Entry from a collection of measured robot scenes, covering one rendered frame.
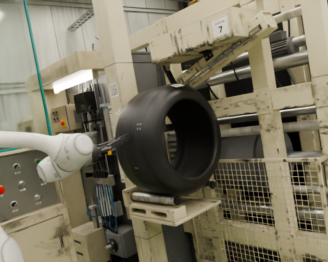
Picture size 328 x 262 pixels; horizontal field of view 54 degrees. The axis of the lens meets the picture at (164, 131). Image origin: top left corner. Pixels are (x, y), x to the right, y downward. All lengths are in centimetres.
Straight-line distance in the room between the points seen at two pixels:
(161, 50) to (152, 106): 56
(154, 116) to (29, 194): 91
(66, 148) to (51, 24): 1087
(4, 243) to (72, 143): 40
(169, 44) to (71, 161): 103
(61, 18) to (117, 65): 1028
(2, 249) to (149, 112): 79
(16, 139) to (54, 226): 95
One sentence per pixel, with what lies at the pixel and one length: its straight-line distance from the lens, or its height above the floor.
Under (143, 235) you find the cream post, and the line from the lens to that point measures 200.
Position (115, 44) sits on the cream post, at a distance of 192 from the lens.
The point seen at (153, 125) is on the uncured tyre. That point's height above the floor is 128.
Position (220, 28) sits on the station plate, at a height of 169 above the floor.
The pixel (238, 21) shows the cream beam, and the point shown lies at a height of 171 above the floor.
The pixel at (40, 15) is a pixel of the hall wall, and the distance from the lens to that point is 1191.
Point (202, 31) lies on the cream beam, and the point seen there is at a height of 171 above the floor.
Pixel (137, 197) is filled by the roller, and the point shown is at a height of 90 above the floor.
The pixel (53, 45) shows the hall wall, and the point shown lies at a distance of 1171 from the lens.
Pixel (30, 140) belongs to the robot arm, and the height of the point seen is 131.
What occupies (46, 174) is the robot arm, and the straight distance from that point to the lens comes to 128.
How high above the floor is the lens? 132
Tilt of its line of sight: 3 degrees down
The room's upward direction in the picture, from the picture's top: 10 degrees counter-clockwise
